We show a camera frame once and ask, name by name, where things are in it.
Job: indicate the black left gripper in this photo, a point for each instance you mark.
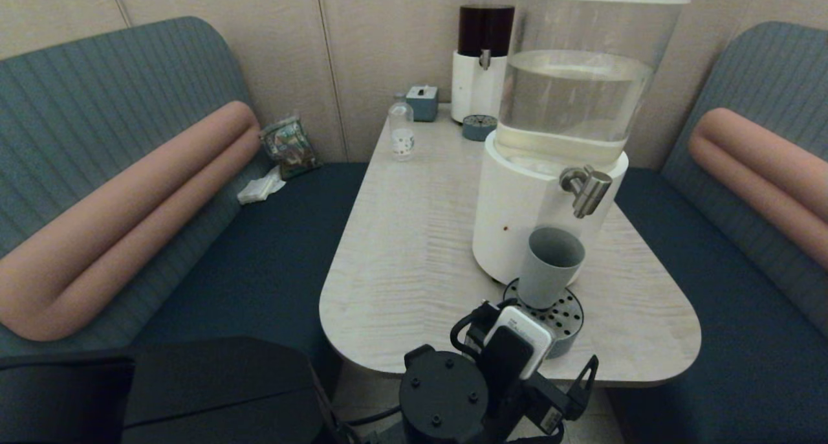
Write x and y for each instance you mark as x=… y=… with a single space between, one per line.
x=546 y=408

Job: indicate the grey-blue plastic cup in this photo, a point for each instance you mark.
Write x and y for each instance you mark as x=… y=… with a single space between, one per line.
x=547 y=276

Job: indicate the metal water dispenser tap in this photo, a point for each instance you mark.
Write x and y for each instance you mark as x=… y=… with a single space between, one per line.
x=588 y=195

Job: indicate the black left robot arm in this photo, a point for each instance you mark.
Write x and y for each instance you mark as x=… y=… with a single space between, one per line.
x=194 y=392

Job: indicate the large round perforated drip tray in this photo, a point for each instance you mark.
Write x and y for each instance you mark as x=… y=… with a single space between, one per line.
x=569 y=314

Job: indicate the dark blue seat cushion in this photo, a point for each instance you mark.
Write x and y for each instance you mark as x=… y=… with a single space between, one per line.
x=744 y=340
x=272 y=256

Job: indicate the large clear water dispenser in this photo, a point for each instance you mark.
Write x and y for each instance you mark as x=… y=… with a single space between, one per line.
x=517 y=204

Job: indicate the small round drip tray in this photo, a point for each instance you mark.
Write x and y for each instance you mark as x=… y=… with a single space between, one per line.
x=479 y=131

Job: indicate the clear bottle with white label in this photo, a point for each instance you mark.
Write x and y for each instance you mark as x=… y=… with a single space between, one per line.
x=402 y=140

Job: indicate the dark drink dispenser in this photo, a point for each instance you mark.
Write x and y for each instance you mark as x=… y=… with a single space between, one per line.
x=475 y=88

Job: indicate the blue-grey tissue box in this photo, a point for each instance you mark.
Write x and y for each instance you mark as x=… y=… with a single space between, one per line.
x=424 y=103

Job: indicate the small metal drink tap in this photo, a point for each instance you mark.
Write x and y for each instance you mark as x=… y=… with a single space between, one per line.
x=485 y=59

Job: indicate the green printed snack bag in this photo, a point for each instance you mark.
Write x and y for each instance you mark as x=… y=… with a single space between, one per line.
x=291 y=149

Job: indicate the crumpled white tissue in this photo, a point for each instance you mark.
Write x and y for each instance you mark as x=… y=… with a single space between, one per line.
x=262 y=188

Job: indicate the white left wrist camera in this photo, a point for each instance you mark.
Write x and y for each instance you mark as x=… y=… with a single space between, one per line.
x=527 y=337

